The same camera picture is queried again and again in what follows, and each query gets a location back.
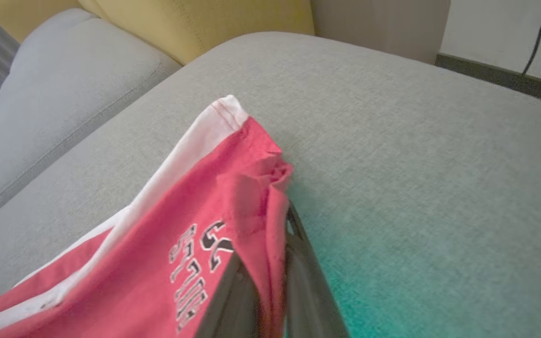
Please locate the dark baseboard strip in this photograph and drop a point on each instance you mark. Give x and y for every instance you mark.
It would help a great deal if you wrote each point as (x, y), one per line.
(505, 77)

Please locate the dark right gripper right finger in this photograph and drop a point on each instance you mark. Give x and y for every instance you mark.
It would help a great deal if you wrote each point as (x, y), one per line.
(305, 291)

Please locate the yellow sofa cushion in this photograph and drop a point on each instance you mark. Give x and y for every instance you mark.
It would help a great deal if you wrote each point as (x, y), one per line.
(204, 23)

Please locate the beige sofa panel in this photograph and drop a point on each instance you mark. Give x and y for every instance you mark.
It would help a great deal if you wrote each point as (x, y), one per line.
(383, 23)

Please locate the red shorts with white trim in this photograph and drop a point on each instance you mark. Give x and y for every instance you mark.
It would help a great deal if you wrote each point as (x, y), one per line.
(158, 263)

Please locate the grey sofa back cushion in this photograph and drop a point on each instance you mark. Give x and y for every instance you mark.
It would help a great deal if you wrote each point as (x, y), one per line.
(64, 84)

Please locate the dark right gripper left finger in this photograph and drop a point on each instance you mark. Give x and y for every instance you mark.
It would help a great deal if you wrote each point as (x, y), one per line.
(233, 310)

